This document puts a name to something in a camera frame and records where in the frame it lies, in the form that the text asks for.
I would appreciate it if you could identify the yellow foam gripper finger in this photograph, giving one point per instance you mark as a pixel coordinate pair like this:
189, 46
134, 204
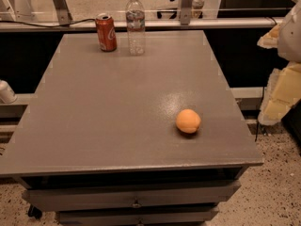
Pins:
283, 91
270, 39

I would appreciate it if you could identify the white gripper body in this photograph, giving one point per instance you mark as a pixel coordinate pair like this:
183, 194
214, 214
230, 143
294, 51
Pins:
291, 37

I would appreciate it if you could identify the clear plastic water bottle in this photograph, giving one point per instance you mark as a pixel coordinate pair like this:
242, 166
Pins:
135, 22

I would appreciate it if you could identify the orange fruit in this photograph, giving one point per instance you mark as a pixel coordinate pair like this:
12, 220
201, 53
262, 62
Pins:
188, 121

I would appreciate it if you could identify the red soda can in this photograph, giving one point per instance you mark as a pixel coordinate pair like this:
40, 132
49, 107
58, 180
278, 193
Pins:
106, 32

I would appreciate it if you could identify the lower grey drawer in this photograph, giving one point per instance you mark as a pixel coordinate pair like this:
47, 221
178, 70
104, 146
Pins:
146, 216

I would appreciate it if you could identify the grey drawer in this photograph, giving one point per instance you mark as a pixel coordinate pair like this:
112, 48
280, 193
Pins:
110, 197
146, 216

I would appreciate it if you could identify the grey drawer cabinet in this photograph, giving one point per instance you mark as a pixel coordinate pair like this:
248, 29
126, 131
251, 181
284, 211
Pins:
109, 119

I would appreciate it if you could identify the upper grey drawer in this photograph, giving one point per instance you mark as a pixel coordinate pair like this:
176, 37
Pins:
110, 197

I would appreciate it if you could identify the white cylinder at left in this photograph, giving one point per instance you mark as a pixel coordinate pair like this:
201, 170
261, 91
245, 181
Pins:
7, 95

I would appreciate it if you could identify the black caster wheel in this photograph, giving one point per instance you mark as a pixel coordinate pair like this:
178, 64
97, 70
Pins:
34, 212

